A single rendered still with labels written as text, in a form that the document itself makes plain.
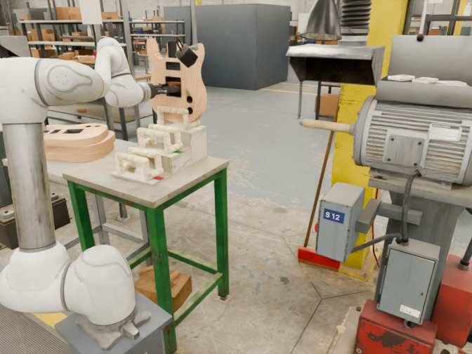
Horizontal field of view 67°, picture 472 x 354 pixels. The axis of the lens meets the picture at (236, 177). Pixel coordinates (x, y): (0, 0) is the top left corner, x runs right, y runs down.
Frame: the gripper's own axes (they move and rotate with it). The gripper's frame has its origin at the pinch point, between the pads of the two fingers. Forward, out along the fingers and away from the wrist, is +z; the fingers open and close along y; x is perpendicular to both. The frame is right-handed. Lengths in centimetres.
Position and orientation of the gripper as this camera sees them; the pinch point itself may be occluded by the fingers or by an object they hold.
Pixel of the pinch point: (173, 87)
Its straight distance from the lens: 191.8
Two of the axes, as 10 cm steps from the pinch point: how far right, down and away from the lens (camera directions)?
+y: 8.7, 1.9, -4.5
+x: 0.2, -9.3, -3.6
